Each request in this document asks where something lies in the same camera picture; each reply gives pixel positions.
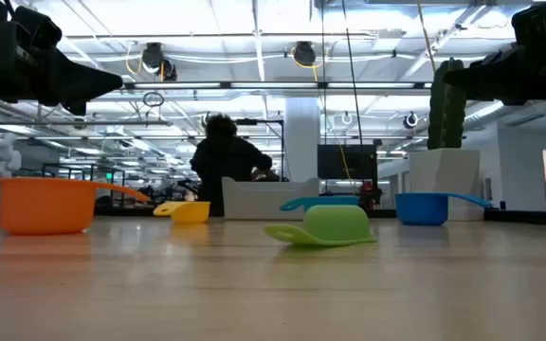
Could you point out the large orange measuring cup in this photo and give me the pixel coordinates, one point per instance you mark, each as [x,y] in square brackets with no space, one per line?
[45,208]

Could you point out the medium blue measuring cup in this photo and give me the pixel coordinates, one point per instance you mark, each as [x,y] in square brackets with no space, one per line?
[420,208]

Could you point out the yellow measuring cup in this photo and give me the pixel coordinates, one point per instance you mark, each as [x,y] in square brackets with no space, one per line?
[190,212]

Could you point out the teal measuring cup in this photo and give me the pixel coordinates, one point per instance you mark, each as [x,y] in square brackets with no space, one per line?
[320,201]

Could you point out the green measuring cup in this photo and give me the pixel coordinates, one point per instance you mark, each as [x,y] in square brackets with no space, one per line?
[334,225]

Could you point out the light grey plastic basket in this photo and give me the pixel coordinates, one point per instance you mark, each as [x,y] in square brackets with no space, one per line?
[263,199]

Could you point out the green cactus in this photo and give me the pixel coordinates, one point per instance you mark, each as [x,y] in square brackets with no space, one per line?
[446,104]

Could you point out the white humanoid robot figure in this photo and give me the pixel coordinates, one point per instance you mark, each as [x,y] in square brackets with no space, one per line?
[0,156]

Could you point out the white plant pot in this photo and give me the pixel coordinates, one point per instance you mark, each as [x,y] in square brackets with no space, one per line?
[443,170]

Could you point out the person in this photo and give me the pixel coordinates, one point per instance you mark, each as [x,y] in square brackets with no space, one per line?
[223,156]

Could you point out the black monitor screen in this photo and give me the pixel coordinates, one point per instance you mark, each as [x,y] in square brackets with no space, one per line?
[349,163]

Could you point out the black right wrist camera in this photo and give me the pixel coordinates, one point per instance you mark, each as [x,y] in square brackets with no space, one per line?
[545,23]

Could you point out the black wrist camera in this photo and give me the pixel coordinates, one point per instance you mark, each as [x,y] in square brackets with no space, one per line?
[36,26]
[545,23]

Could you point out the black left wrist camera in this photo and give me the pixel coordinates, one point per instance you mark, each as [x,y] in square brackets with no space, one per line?
[36,26]

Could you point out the black metal rack frame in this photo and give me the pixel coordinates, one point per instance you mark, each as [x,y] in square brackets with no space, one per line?
[259,121]

